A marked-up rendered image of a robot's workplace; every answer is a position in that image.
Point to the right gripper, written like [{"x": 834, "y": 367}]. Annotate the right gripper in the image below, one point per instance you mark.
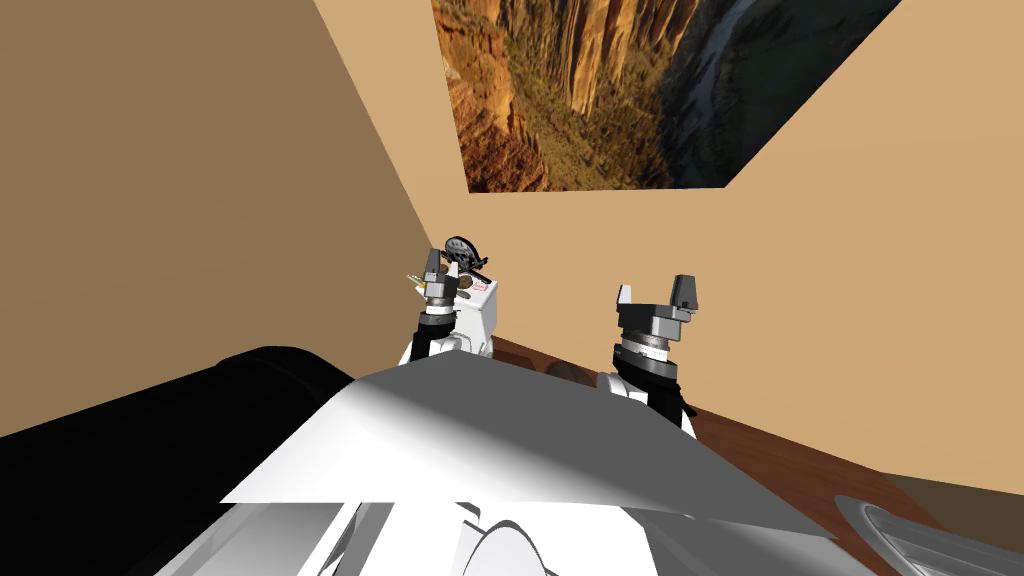
[{"x": 654, "y": 317}]

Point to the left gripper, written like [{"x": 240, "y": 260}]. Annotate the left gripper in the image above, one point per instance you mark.
[{"x": 438, "y": 286}]

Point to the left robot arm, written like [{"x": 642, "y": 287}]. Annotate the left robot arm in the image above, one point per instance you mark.
[{"x": 160, "y": 448}]

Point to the black round object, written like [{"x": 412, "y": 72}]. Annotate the black round object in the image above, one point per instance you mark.
[{"x": 464, "y": 252}]

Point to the white box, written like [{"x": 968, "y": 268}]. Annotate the white box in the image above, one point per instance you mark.
[{"x": 480, "y": 314}]

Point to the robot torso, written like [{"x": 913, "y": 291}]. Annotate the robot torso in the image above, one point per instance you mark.
[{"x": 480, "y": 432}]

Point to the brown wooden table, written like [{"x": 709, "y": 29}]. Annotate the brown wooden table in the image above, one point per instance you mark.
[{"x": 788, "y": 472}]

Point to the grey basin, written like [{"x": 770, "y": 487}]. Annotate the grey basin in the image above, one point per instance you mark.
[{"x": 920, "y": 540}]

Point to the canyon picture on wall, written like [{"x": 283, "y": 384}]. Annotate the canyon picture on wall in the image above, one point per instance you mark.
[{"x": 608, "y": 88}]

